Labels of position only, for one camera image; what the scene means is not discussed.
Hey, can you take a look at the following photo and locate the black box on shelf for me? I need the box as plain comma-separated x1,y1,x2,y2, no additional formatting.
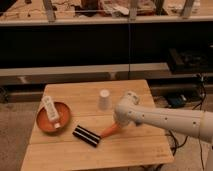
167,48,213,74

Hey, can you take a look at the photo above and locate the blue device on floor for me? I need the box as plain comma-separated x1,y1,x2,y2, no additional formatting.
166,95,186,108

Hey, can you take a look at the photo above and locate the orange pepper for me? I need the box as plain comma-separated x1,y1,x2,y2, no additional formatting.
101,123,120,138

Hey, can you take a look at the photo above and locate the wooden table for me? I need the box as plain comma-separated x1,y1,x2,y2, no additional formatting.
21,80,173,171

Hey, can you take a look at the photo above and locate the white paper cup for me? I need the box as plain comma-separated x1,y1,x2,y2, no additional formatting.
98,89,111,110

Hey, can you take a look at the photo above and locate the orange bowl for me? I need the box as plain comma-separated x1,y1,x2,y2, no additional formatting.
36,102,71,133

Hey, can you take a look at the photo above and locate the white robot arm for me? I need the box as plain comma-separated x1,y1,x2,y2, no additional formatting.
114,91,213,143

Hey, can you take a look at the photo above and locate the black floor cable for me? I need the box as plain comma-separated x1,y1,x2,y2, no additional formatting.
165,74,208,171

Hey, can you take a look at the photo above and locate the black striped box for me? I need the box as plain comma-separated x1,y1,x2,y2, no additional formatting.
73,125,101,147

